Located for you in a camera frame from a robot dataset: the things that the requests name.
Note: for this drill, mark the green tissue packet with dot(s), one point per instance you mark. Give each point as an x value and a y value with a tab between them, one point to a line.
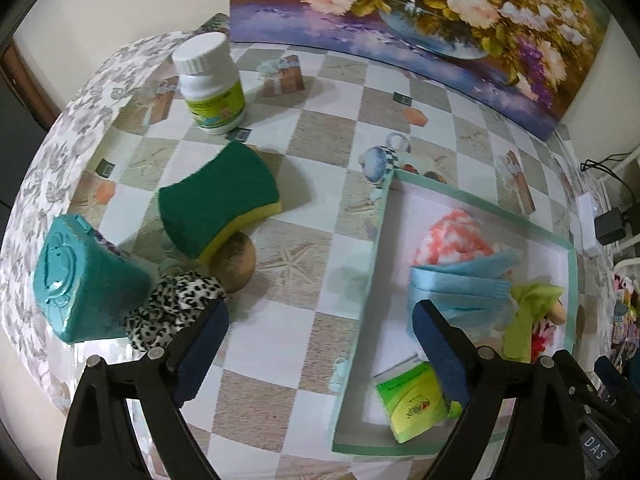
413	399

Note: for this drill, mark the floral canvas painting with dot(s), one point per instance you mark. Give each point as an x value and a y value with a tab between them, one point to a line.
526	59

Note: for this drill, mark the light blue cloth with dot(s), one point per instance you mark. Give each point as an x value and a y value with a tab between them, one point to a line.
472	295

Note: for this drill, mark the shallow green-rimmed tray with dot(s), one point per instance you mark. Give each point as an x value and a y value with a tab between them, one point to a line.
411	205

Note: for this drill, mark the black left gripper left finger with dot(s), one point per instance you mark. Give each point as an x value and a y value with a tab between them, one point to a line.
99	441

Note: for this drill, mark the white green-labelled pill bottle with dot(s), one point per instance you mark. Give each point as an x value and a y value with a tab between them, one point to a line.
210	82

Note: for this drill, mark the leopard print fabric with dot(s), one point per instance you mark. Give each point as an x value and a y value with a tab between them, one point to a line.
174	304

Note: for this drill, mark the checkered tablecloth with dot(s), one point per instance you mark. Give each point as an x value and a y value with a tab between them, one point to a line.
260	291

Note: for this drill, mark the colourful toy pile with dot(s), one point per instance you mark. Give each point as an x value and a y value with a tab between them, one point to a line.
625	326

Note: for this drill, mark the black power adapter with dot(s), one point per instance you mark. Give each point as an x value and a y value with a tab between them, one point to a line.
610	227

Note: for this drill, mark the teal plastic container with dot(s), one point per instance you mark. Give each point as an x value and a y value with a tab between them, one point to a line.
83	284

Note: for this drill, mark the green yellow sponge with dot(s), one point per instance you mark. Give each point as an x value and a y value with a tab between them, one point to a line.
231	192

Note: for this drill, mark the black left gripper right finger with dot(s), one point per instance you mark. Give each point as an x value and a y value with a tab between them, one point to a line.
542	441

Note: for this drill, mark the brown round ball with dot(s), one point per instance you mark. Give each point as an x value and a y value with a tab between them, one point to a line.
234	264

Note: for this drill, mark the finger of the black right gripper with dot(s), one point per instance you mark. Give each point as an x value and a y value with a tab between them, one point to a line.
607	420

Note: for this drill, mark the lime green cloth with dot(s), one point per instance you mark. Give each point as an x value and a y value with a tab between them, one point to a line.
534	301

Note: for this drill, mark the pink white knitted cloth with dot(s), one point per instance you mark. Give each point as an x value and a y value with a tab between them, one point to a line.
456	237

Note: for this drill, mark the white power strip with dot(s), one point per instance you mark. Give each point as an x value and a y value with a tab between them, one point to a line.
588	210

